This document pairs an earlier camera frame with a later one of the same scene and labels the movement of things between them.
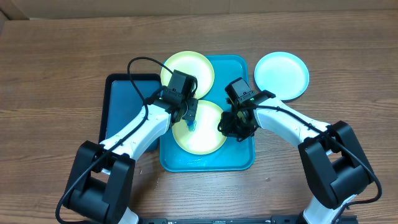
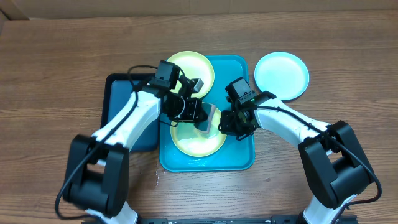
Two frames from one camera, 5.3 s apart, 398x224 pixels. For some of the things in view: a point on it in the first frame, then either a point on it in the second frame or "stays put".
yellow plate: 205,139 stays put
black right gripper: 230,126 stays put
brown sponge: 191,125 -> 204,126
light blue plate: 283,73 stays put
